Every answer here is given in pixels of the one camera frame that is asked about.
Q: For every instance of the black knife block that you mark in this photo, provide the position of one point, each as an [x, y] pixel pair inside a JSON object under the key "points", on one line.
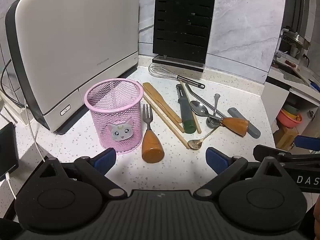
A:
{"points": [[182, 25]]}

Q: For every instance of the black smartphone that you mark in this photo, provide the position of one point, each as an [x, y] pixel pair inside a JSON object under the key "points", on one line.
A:
{"points": [[7, 152]]}

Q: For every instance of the pink basin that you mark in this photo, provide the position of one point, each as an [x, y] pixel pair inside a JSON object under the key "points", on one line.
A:
{"points": [[287, 120]]}

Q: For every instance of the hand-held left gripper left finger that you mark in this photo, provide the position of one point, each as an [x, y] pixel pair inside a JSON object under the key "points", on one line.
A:
{"points": [[106, 160]]}

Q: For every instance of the steel pot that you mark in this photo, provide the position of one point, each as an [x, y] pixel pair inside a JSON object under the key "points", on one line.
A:
{"points": [[298, 38]]}

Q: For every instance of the wooden spatula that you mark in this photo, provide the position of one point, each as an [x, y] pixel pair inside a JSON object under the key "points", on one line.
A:
{"points": [[160, 100]]}

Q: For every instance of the grey sink mat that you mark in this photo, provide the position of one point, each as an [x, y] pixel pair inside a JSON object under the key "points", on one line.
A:
{"points": [[293, 77]]}

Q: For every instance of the white countertop appliance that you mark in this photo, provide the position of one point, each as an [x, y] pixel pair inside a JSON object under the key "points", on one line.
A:
{"points": [[75, 42]]}

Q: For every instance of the green bowl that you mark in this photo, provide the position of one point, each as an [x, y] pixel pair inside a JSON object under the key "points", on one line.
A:
{"points": [[291, 108]]}

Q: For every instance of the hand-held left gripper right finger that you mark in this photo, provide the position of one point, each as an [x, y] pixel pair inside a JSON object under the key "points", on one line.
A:
{"points": [[217, 160]]}

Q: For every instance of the white cup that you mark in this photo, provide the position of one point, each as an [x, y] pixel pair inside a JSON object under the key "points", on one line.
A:
{"points": [[295, 52]]}

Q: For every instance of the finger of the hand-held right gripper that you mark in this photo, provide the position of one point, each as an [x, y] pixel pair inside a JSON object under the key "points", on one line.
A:
{"points": [[308, 143], [270, 152]]}

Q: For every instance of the slim steel utensil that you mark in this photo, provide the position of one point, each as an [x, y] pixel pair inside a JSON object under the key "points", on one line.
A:
{"points": [[216, 102]]}

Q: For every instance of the bent steel straw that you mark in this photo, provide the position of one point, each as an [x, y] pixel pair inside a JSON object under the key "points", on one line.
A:
{"points": [[200, 98]]}

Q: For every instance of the pink mesh utensil holder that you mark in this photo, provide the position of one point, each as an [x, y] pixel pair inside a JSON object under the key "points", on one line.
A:
{"points": [[100, 130]]}

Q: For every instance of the grey peeler with green end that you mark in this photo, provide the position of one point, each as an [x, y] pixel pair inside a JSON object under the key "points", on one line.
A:
{"points": [[187, 115]]}

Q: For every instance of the white sink cabinet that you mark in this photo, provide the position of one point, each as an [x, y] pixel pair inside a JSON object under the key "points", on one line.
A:
{"points": [[275, 97]]}

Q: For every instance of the gold spoon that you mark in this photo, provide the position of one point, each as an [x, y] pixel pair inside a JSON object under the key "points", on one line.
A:
{"points": [[194, 144]]}

